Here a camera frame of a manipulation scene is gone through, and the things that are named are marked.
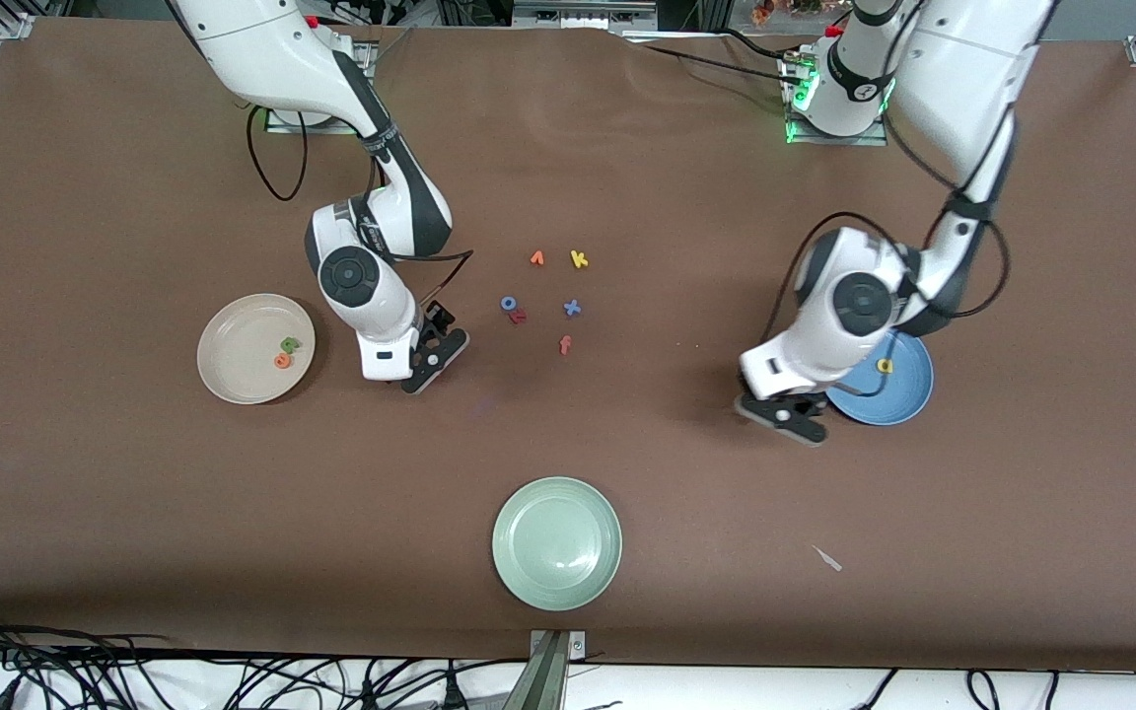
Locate brown table cover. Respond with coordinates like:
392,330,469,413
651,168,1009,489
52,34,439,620
0,15,1136,674

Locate pale green plate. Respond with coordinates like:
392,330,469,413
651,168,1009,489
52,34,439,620
491,476,624,612

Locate grey equipment box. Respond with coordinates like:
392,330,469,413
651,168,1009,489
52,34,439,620
512,0,660,31

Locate metal table edge bracket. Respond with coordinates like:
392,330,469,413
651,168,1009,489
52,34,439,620
504,629,589,710

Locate beige brown plate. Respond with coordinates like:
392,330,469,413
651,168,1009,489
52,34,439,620
196,293,318,406

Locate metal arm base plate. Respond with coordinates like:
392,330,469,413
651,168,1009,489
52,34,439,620
265,39,375,135
783,54,889,147

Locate orange dried flowers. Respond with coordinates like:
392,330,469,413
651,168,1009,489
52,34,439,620
750,0,825,26

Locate blue plate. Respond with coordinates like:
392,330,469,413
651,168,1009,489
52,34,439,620
824,330,935,427

